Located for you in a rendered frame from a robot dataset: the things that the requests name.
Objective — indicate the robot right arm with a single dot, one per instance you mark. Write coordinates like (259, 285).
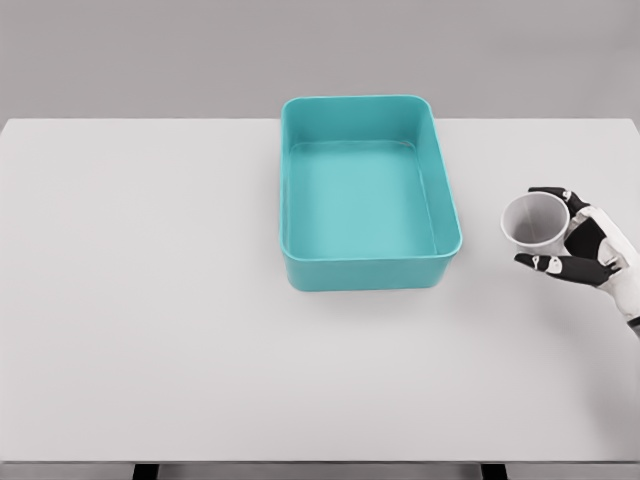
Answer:
(631, 305)

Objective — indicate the teal rectangular plastic basket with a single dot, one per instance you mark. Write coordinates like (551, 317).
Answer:
(360, 210)

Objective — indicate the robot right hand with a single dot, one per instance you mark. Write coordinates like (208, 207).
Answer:
(595, 250)

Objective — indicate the white paper cup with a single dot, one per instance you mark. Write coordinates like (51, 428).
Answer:
(535, 222)

